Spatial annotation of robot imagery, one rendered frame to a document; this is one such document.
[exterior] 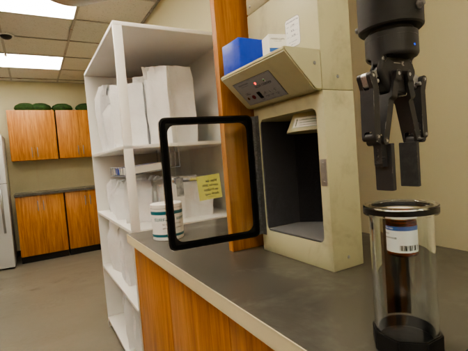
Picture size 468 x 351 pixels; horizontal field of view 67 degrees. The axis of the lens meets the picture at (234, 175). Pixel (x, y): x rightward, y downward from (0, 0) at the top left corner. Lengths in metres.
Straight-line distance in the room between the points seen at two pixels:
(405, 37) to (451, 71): 0.67
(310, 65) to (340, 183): 0.31
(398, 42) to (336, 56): 0.43
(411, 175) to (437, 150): 0.64
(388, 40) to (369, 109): 0.10
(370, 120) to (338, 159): 0.42
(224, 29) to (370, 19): 0.74
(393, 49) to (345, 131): 0.44
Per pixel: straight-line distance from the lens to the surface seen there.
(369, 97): 0.55
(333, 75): 0.98
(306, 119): 1.03
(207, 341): 1.10
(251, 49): 1.10
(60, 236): 5.76
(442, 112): 1.25
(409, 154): 0.62
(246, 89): 1.09
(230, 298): 0.85
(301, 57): 0.91
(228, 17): 1.29
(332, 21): 1.02
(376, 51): 0.59
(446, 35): 1.27
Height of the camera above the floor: 1.26
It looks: 3 degrees down
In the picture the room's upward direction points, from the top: 4 degrees counter-clockwise
